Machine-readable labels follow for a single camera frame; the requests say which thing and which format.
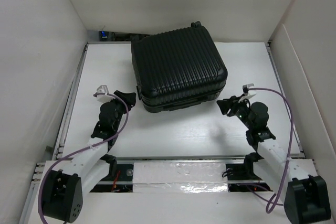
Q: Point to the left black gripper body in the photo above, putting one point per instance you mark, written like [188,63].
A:
[121,108]

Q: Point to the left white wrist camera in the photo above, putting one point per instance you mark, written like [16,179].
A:
[102,94]

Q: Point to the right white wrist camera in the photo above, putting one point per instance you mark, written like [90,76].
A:
[248,93]

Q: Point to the black hard-shell suitcase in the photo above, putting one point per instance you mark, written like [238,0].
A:
[178,69]

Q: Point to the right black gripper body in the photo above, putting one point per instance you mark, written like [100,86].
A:
[242,110]

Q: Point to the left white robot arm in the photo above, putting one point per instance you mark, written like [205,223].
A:
[68,180]

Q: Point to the dark equipment behind table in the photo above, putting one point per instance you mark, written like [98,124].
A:
[117,36]

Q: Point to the aluminium rail with mounts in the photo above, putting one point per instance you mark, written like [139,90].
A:
[181,176]

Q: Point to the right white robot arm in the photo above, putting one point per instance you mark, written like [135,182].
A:
[304,196]

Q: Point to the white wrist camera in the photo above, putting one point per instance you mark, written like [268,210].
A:
[248,93]
[102,94]

